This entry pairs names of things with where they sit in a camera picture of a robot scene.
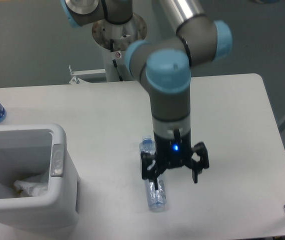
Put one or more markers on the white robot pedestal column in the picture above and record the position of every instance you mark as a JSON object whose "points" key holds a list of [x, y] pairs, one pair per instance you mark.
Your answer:
{"points": [[114, 41]]}

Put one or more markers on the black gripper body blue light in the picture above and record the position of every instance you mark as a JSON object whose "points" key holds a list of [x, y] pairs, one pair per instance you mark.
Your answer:
{"points": [[171, 153]]}

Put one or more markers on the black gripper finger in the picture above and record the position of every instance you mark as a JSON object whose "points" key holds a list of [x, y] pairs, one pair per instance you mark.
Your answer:
{"points": [[152, 166], [197, 159]]}

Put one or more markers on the white plastic trash can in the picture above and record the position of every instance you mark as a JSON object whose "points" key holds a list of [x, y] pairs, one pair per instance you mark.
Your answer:
{"points": [[31, 150]]}

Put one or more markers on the white plastic wrapper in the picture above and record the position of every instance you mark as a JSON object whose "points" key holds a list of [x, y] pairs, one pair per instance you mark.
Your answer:
{"points": [[34, 186]]}

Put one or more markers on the empty clear plastic bottle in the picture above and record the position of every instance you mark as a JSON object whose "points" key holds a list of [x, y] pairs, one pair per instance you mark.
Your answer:
{"points": [[156, 199]]}

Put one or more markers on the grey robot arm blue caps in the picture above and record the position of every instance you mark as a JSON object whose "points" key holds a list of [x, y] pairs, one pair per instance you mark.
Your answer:
{"points": [[163, 69]]}

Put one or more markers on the white metal frame bracket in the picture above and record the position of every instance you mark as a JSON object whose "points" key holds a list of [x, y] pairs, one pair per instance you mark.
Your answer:
{"points": [[87, 76]]}

